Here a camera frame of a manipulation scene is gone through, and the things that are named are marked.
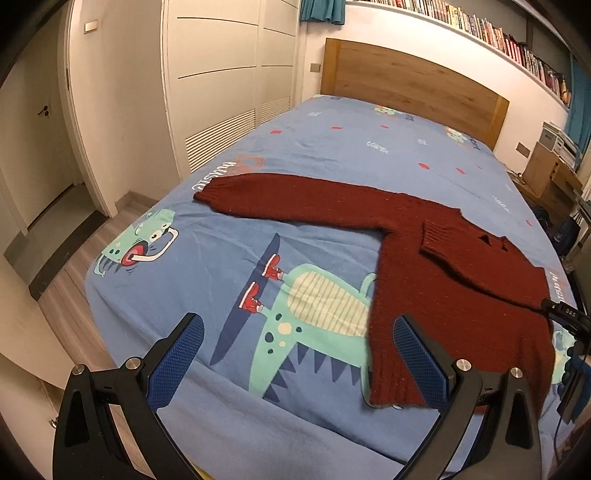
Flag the dark red knit sweater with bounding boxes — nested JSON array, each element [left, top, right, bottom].
[[194, 173, 555, 409]]

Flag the blue dinosaur bed sheet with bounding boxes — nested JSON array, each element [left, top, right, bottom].
[[86, 95, 573, 479]]

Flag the wooden bedside cabinet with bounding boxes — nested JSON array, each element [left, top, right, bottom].
[[513, 142, 582, 225]]

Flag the white printer box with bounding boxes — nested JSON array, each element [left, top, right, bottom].
[[539, 122, 578, 163]]

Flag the white door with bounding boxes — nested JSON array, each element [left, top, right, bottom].
[[1, 17, 82, 232]]

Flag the wooden headboard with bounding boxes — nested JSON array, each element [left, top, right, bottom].
[[321, 38, 510, 149]]

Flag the row of books on shelf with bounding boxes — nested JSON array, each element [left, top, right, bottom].
[[386, 1, 571, 105]]

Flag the white wardrobe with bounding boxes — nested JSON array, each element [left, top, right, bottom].
[[160, 0, 301, 178]]

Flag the teal curtain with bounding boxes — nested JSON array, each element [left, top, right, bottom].
[[300, 0, 346, 26]]

